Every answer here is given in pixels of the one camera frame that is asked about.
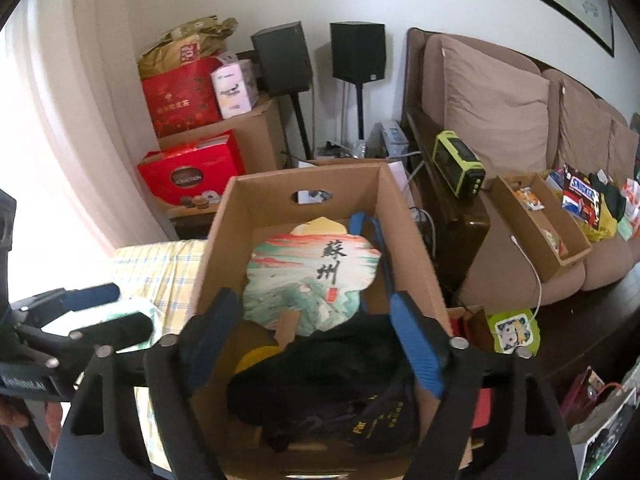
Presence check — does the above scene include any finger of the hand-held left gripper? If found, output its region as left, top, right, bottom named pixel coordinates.
left=16, top=312, right=153, bottom=368
left=10, top=282, right=121, bottom=329

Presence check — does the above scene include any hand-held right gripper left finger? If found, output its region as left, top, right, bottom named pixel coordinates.
left=50, top=287, right=240, bottom=480

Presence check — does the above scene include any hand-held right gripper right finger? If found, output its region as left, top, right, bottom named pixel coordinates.
left=390, top=290, right=573, bottom=480

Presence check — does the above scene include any large cardboard box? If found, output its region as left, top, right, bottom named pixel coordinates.
left=192, top=159, right=473, bottom=480

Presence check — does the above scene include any black cloth bag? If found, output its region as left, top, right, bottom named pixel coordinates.
left=227, top=312, right=421, bottom=456

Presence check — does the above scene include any painted paper fan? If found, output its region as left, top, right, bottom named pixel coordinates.
left=243, top=220, right=383, bottom=346

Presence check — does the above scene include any person's left hand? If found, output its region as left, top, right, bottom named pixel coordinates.
left=0, top=396, right=63, bottom=431

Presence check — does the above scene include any yellow checkered tablecloth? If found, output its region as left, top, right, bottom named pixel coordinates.
left=112, top=240, right=208, bottom=461

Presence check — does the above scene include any green cartoon pouch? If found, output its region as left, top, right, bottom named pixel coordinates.
left=486, top=308, right=543, bottom=356

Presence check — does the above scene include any brown sofa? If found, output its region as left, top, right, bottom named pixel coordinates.
left=402, top=27, right=640, bottom=306

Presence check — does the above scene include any small cardboard tray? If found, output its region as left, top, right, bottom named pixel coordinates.
left=492, top=174, right=593, bottom=283

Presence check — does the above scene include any white sheer curtain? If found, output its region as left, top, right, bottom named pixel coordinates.
left=0, top=0, right=171, bottom=311

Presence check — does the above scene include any red gift box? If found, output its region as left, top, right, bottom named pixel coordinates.
left=137, top=130, right=246, bottom=211

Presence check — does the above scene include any brown cardboard box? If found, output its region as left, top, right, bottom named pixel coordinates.
left=160, top=97, right=288, bottom=176

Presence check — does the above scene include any white device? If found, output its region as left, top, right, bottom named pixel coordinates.
left=378, top=120, right=418, bottom=158

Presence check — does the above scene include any black speaker stand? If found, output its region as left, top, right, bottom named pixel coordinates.
left=290, top=92, right=314, bottom=158
left=354, top=81, right=366, bottom=143

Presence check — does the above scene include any paper shopping bag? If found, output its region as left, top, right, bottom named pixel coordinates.
left=570, top=385, right=640, bottom=480

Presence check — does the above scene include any yellow plastic bag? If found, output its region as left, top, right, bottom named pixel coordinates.
left=582, top=200, right=623, bottom=243

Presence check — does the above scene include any dark red tea box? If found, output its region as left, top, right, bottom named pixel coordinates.
left=141, top=57, right=223, bottom=138

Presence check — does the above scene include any red blue snack packet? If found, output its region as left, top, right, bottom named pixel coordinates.
left=561, top=164, right=602, bottom=226

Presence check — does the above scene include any white tissue pack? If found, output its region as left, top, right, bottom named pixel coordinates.
left=210, top=59, right=260, bottom=121

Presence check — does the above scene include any dark green cloth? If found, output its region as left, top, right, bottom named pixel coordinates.
left=587, top=172, right=628, bottom=221

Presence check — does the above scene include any brown sofa cushion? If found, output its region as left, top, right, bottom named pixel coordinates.
left=440, top=35, right=551, bottom=161
left=610, top=117, right=640, bottom=176
left=557, top=77, right=613, bottom=171

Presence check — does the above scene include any orange white plastic bag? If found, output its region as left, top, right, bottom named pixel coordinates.
left=620, top=178, right=640, bottom=223

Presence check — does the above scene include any gold bag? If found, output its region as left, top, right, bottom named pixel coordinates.
left=138, top=16, right=240, bottom=78

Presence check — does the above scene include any black speaker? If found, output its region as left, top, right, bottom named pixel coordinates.
left=250, top=21, right=315, bottom=97
left=330, top=21, right=387, bottom=83

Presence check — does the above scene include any white cable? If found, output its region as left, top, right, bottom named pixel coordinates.
left=510, top=234, right=543, bottom=318

